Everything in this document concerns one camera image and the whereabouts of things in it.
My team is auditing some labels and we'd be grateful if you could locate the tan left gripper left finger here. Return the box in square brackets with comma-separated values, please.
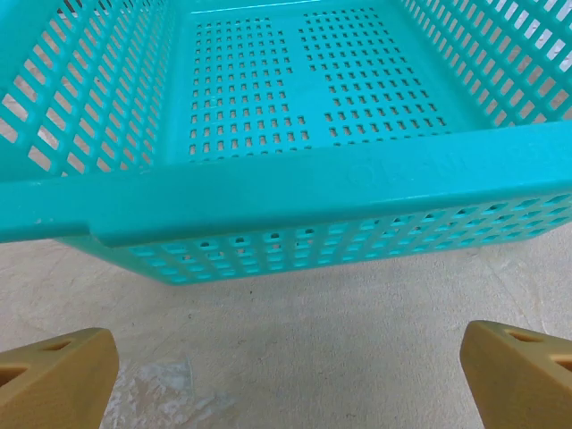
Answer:
[0, 327, 119, 429]

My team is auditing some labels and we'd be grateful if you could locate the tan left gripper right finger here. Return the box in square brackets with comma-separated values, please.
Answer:
[459, 319, 572, 429]

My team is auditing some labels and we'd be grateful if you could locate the teal plastic basket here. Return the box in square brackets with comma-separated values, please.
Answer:
[0, 0, 572, 288]

